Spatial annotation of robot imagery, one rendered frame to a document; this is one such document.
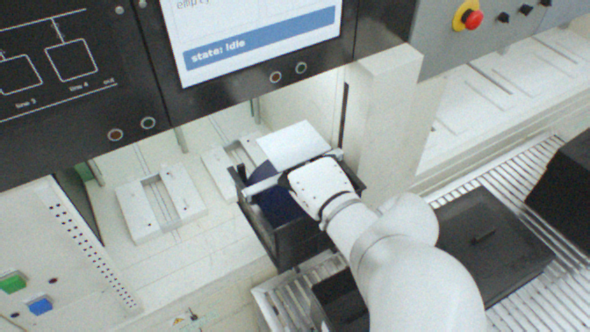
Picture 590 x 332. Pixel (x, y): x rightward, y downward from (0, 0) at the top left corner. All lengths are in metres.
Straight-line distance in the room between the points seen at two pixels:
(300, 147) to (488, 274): 0.64
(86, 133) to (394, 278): 0.48
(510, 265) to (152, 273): 0.95
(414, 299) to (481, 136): 1.24
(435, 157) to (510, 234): 0.32
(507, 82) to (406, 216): 1.27
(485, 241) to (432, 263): 0.93
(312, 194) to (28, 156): 0.44
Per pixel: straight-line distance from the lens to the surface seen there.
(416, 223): 0.60
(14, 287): 0.87
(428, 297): 0.32
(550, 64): 1.99
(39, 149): 0.67
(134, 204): 1.27
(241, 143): 1.35
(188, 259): 1.16
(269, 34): 0.67
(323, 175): 0.77
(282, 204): 0.95
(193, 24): 0.61
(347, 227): 0.69
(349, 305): 1.19
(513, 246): 1.29
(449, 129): 1.50
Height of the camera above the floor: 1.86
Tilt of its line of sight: 50 degrees down
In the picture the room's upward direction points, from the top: straight up
